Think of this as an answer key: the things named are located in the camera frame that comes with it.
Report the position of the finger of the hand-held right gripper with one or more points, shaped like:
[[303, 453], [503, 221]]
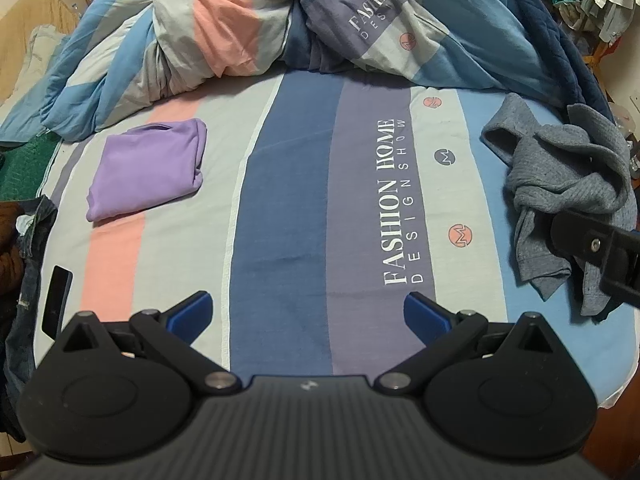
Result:
[[575, 235]]

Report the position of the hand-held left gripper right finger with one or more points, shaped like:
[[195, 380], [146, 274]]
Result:
[[425, 316]]

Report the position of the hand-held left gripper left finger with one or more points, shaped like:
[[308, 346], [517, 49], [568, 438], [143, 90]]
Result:
[[192, 315]]

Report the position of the thin grey shirt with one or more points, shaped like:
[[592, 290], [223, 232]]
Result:
[[537, 255]]

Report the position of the thick grey knit sweater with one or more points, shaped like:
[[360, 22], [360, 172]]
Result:
[[555, 160]]

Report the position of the black flat device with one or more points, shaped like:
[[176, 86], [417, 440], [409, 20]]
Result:
[[56, 300]]

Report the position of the purple folded garment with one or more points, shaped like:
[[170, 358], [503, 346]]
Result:
[[142, 170]]

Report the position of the striped printed bed sheet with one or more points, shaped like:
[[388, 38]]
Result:
[[290, 185]]

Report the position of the blue jeans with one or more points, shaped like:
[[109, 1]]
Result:
[[32, 260]]

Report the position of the dark blue quilted blanket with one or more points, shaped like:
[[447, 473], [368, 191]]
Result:
[[560, 50]]

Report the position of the brown cloth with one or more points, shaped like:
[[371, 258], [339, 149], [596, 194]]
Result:
[[7, 250]]

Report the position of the green knit cloth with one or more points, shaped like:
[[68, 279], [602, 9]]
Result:
[[25, 170]]

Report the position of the striped printed duvet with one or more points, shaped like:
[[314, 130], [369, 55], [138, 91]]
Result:
[[225, 20]]

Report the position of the pale grey pillow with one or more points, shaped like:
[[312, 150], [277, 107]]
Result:
[[40, 52]]

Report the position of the beige sofa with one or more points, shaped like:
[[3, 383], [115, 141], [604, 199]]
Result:
[[20, 15]]

